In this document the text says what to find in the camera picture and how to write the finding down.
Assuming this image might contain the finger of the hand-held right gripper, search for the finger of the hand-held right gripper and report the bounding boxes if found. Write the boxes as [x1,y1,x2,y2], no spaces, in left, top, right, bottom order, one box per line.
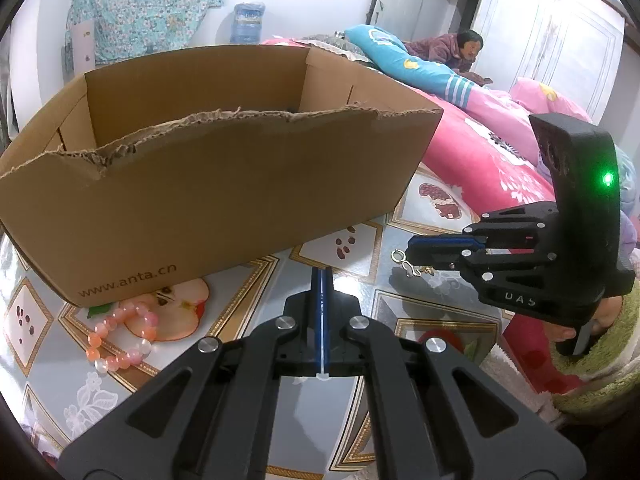
[407,250,557,287]
[406,202,561,254]

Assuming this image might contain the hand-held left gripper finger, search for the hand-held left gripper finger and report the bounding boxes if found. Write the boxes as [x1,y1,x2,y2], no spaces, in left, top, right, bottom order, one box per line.
[57,267,323,480]
[322,267,587,480]

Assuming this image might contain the brown cardboard box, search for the brown cardboard box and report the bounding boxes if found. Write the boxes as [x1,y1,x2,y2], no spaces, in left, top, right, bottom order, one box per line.
[0,44,445,309]

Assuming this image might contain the pink bead bracelet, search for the pink bead bracelet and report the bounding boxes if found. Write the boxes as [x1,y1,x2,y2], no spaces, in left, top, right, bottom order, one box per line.
[86,296,160,375]

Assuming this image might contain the person's right hand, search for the person's right hand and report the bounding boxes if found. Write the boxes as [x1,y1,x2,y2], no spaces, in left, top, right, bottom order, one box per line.
[587,294,628,343]

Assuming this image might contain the fruit print tablecloth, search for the fruit print tablecloth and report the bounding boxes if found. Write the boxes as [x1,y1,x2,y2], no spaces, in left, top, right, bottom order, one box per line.
[0,160,566,480]

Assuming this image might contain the pink floral blanket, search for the pink floral blanket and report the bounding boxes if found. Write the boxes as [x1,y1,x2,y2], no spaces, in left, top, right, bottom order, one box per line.
[260,35,626,221]

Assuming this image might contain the pink pillow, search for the pink pillow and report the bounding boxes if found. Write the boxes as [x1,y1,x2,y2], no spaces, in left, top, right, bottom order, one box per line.
[510,77,591,123]

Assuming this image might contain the blue patterned pillow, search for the blue patterned pillow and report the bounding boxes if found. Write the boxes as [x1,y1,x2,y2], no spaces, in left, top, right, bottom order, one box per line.
[347,25,481,111]

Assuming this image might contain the white wardrobe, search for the white wardrobe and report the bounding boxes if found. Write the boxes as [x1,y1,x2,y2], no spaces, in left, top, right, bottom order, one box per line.
[470,0,628,126]

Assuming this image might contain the grey lace cushion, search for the grey lace cushion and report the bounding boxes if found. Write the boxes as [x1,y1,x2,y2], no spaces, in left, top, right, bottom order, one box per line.
[295,35,373,63]

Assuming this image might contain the blue water bottle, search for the blue water bottle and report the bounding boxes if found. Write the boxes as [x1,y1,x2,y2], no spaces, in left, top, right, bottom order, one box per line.
[229,2,266,46]

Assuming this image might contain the teal floral hanging cloth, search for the teal floral hanging cloth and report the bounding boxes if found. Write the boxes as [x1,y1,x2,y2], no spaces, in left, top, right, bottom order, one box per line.
[65,0,226,68]

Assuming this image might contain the white narrow board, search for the white narrow board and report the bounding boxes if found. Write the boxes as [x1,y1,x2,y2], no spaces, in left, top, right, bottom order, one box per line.
[69,21,97,72]

